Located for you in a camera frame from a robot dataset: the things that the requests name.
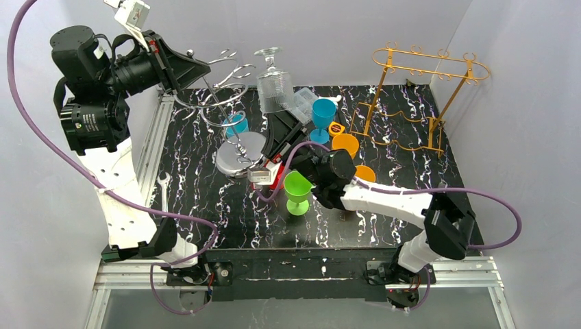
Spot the clear glass wine glass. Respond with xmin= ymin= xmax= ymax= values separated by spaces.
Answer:
xmin=254 ymin=47 xmax=295 ymax=114

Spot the blue plastic goblet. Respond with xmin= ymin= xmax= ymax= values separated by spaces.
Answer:
xmin=223 ymin=113 xmax=249 ymax=138
xmin=309 ymin=99 xmax=337 ymax=144

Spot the chrome spiral glass rack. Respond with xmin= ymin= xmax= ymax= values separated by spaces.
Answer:
xmin=174 ymin=49 xmax=266 ymax=178

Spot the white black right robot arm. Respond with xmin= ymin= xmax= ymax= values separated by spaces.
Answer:
xmin=262 ymin=111 xmax=475 ymax=276

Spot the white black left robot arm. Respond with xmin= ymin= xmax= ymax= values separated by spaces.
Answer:
xmin=50 ymin=25 xmax=210 ymax=269

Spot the clear plastic parts box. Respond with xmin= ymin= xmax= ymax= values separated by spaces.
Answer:
xmin=290 ymin=87 xmax=319 ymax=125

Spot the orange plastic goblet far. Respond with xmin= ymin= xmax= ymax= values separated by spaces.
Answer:
xmin=332 ymin=134 xmax=360 ymax=159

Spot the orange plastic goblet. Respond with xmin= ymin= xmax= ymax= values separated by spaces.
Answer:
xmin=355 ymin=165 xmax=376 ymax=182
xmin=332 ymin=134 xmax=360 ymax=159

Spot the blue plastic goblet back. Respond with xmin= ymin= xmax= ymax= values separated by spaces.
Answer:
xmin=309 ymin=99 xmax=337 ymax=144

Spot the orange plastic goblet near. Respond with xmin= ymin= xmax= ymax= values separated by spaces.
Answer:
xmin=355 ymin=165 xmax=376 ymax=182

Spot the green plastic goblet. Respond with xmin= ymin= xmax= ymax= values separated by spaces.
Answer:
xmin=284 ymin=171 xmax=312 ymax=216

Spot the yellow tape measure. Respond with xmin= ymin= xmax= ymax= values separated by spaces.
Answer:
xmin=327 ymin=121 xmax=345 ymax=138

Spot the white small tool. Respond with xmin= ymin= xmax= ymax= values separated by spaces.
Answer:
xmin=327 ymin=96 xmax=342 ymax=103

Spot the red plastic goblet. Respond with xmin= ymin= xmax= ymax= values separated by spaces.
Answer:
xmin=269 ymin=163 xmax=284 ymax=191

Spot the silver open-end wrench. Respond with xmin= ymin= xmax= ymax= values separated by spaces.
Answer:
xmin=157 ymin=172 xmax=171 ymax=212

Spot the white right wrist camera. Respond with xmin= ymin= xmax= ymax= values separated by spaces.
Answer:
xmin=247 ymin=161 xmax=281 ymax=189

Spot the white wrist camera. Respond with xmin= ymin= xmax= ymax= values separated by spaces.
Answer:
xmin=247 ymin=161 xmax=281 ymax=189
xmin=103 ymin=0 xmax=151 ymax=39

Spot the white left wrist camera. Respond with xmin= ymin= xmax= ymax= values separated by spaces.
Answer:
xmin=103 ymin=0 xmax=151 ymax=39

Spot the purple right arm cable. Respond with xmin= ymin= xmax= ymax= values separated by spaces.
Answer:
xmin=254 ymin=141 xmax=523 ymax=312

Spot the gold wire glass rack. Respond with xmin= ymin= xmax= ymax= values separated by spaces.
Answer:
xmin=346 ymin=42 xmax=492 ymax=157

